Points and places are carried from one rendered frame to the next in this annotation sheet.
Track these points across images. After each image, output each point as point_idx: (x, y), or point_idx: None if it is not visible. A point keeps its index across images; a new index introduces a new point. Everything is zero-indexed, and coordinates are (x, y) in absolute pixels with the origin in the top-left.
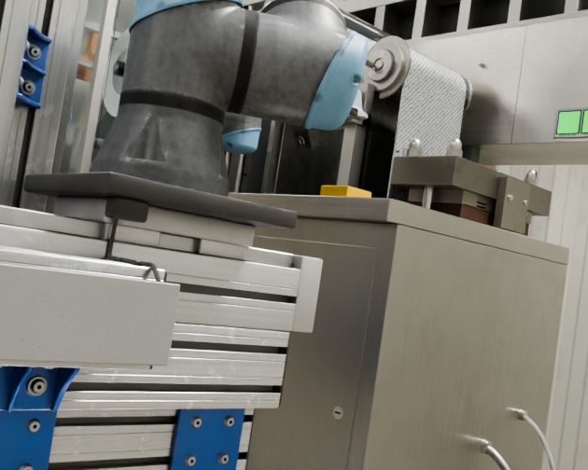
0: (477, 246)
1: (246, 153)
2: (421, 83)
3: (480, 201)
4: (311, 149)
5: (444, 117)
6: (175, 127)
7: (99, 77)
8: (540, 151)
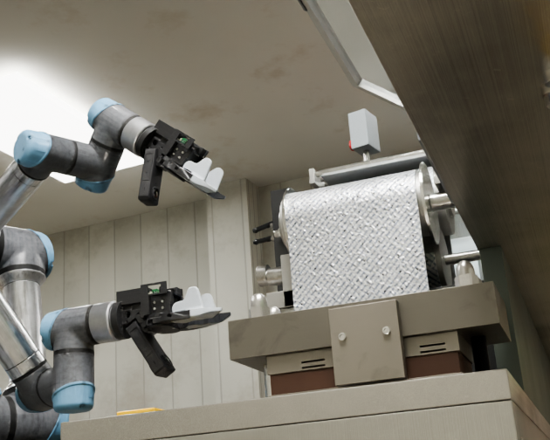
0: (233, 435)
1: (79, 409)
2: (319, 224)
3: (308, 360)
4: (157, 375)
5: (380, 243)
6: None
7: None
8: (523, 214)
